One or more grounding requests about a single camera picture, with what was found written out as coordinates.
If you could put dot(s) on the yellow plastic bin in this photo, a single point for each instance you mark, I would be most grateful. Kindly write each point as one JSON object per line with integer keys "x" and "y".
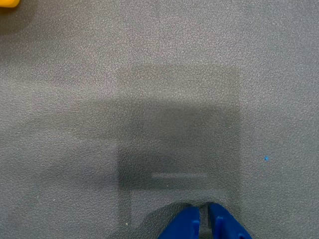
{"x": 7, "y": 2}

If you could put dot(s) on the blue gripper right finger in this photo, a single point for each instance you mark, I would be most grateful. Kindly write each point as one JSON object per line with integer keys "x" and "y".
{"x": 224, "y": 224}

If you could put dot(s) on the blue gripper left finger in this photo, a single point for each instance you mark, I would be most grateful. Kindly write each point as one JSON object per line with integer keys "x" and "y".
{"x": 185, "y": 224}

